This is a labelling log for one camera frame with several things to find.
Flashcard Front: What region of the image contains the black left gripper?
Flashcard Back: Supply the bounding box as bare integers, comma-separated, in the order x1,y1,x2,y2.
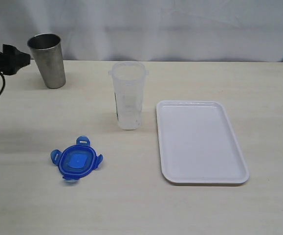
0,44,31,75

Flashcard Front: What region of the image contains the stainless steel cup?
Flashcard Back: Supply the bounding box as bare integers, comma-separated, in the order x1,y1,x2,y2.
27,33,66,89

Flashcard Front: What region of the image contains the blue clip-lock lid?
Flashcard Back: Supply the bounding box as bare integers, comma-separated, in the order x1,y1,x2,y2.
50,136,104,185

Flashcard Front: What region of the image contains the clear plastic tall container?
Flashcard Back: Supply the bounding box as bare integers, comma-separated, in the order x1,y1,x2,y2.
109,61,149,130

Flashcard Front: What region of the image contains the white backdrop curtain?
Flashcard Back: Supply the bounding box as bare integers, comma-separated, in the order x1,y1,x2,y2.
0,0,283,62

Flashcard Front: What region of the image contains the white rectangular tray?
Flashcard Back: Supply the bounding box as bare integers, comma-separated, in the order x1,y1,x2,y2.
156,100,250,185

